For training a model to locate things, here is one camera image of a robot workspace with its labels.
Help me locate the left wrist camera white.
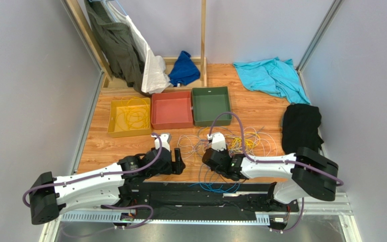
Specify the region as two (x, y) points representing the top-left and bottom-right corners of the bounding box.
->
(151, 133), (171, 151)

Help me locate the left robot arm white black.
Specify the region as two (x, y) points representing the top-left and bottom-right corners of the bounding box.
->
(23, 148), (186, 225)

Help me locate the red plastic bin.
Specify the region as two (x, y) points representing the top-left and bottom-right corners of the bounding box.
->
(151, 91), (194, 130)

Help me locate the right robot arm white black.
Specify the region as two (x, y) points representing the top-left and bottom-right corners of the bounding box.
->
(202, 147), (343, 204)

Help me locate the bright yellow cable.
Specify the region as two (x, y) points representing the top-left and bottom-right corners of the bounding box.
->
(228, 131), (261, 152)

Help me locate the cyan cloth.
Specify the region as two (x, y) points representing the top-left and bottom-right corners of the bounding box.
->
(233, 57), (311, 104)

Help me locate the green plastic bin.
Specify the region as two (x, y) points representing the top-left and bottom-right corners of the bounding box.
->
(191, 87), (231, 127)

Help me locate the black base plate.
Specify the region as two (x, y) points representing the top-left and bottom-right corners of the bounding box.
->
(113, 183), (290, 211)

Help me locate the yellow plastic bin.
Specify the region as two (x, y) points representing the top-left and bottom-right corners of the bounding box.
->
(107, 96), (152, 138)

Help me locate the dark blue cloth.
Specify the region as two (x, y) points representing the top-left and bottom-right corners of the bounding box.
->
(168, 50), (201, 87)

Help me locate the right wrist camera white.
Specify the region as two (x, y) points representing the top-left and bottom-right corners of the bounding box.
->
(207, 132), (227, 152)

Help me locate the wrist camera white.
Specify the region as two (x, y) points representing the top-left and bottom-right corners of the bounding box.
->
(151, 133), (171, 151)
(207, 132), (227, 152)

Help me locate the olive green garment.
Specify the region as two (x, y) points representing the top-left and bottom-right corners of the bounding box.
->
(84, 1), (146, 96)

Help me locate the blue thin cable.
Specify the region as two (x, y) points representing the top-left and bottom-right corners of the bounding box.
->
(188, 126), (241, 194)

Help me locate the aluminium rail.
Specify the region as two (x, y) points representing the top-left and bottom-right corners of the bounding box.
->
(59, 193), (353, 226)

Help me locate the black cloth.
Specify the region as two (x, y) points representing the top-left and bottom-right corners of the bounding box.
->
(281, 104), (324, 154)

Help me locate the white garment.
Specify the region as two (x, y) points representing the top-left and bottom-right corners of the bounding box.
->
(108, 2), (172, 95)

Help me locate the orange yellow thin cable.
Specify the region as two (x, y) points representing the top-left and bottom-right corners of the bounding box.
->
(116, 96), (151, 132)

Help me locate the wooden rack frame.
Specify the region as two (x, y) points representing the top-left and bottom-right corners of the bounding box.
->
(63, 1), (208, 94)

